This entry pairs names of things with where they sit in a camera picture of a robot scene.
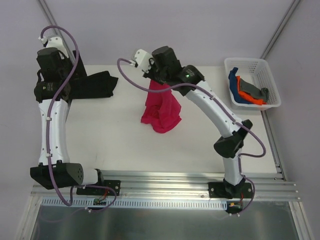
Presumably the pink t shirt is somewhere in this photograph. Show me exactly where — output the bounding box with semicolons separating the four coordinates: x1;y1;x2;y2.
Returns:
140;90;182;134

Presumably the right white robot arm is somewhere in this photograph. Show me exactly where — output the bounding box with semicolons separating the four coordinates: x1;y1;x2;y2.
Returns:
134;46;253;199

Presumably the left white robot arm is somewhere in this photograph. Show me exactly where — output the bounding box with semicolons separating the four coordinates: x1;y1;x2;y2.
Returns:
30;47;105;194

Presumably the black folded t shirt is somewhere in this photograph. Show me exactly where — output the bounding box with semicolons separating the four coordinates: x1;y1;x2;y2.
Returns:
69;71;118;100

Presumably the left corner aluminium profile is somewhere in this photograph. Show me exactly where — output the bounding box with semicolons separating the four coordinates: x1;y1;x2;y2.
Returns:
37;0;80;69

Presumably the corner aluminium profile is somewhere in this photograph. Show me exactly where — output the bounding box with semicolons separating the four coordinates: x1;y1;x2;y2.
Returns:
260;0;302;60
37;0;80;69

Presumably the blue t shirt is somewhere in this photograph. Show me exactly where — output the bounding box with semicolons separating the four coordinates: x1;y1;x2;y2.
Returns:
228;67;251;105

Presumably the orange t shirt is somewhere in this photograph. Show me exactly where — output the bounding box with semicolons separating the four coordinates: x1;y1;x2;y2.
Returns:
236;76;267;106

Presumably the white plastic basket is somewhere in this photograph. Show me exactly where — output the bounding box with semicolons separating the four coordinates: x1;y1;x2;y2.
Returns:
224;57;282;111

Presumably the grey t shirt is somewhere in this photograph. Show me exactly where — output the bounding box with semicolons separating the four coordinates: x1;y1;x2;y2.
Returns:
240;80;270;103

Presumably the right corner aluminium profile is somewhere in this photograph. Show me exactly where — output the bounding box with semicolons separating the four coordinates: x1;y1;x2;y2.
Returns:
260;0;302;60

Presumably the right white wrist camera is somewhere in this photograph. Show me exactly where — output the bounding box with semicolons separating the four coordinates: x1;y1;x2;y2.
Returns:
129;49;153;73

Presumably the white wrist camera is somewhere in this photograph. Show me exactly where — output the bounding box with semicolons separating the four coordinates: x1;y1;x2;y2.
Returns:
129;49;153;73
38;36;69;58

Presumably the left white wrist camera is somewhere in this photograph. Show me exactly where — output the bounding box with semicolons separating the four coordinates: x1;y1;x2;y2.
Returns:
38;36;69;58

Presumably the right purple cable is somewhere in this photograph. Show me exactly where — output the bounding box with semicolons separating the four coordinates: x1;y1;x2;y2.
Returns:
117;57;266;218

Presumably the purple cable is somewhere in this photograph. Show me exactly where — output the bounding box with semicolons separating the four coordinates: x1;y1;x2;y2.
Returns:
117;57;266;218
39;25;117;214

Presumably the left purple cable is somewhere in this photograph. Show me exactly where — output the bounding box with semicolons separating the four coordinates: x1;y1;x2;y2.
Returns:
39;25;117;214

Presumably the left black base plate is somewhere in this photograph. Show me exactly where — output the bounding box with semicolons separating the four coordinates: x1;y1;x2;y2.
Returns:
76;180;121;197

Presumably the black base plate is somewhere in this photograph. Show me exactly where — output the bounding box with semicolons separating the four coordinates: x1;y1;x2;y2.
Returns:
208;181;254;199
76;180;121;197

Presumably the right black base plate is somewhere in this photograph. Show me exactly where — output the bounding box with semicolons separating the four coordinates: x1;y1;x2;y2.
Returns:
208;181;254;199

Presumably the white slotted cable duct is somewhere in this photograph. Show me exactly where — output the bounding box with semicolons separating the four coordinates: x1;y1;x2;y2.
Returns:
41;197;229;210

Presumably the aluminium mounting rail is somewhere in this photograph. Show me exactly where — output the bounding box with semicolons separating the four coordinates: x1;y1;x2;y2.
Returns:
30;170;301;201

